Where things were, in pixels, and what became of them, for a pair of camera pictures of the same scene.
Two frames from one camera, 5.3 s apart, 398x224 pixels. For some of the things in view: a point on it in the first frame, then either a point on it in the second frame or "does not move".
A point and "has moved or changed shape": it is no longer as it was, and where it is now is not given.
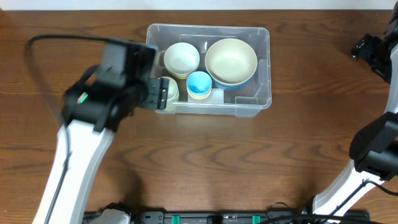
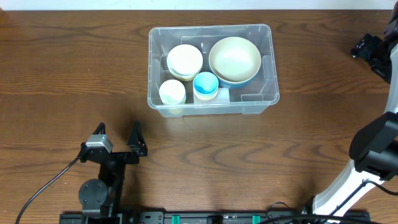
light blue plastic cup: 199,83 has moved or changed shape
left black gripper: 159,93 to 117,156
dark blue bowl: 231,76 does not move
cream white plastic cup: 173,94 has moved or changed shape
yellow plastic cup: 170,107 to 176,111
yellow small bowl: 180,77 has moved or changed shape
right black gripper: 365,45 does not move
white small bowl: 181,58 has moved or changed shape
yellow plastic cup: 199,96 to 204,97
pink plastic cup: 198,98 to 205,99
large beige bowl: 231,61 does not move
